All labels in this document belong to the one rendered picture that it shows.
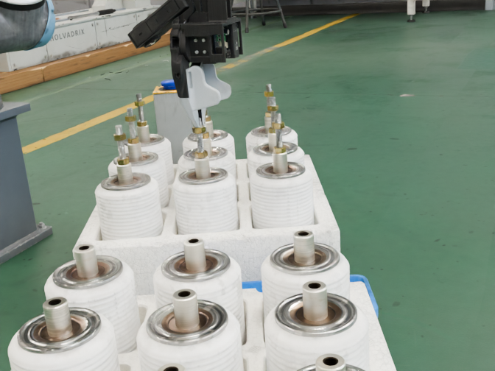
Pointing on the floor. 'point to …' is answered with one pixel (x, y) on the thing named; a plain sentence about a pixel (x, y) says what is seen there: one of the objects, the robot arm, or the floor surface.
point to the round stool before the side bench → (259, 13)
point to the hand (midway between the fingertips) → (194, 117)
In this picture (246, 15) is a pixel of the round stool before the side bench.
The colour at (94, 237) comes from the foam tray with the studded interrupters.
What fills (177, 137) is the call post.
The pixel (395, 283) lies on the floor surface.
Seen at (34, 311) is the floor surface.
